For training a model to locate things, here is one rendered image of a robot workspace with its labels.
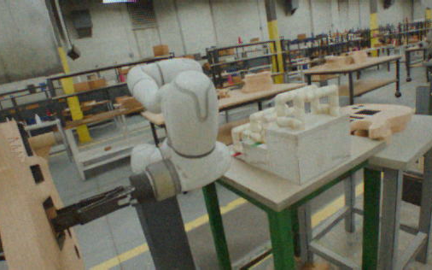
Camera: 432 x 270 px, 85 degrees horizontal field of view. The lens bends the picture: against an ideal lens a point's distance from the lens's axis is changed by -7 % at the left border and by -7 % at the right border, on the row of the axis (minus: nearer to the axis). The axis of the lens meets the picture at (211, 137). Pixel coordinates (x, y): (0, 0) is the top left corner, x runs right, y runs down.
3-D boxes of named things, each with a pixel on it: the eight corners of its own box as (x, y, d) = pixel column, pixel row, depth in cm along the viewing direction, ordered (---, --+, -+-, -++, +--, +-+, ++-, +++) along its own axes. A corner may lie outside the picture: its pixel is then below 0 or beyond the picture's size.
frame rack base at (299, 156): (301, 186, 78) (296, 135, 73) (269, 173, 91) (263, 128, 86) (351, 158, 90) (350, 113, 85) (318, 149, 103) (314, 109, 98)
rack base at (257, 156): (270, 173, 91) (267, 149, 88) (243, 162, 105) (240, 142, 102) (318, 149, 102) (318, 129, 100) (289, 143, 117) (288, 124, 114)
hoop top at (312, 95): (299, 106, 74) (298, 96, 73) (291, 105, 77) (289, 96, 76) (340, 92, 82) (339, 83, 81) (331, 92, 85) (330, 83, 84)
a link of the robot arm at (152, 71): (128, 77, 91) (163, 70, 95) (119, 61, 103) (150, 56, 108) (134, 108, 99) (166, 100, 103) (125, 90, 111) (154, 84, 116)
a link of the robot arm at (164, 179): (172, 190, 65) (150, 199, 62) (161, 157, 64) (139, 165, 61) (183, 196, 56) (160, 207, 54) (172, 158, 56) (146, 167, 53)
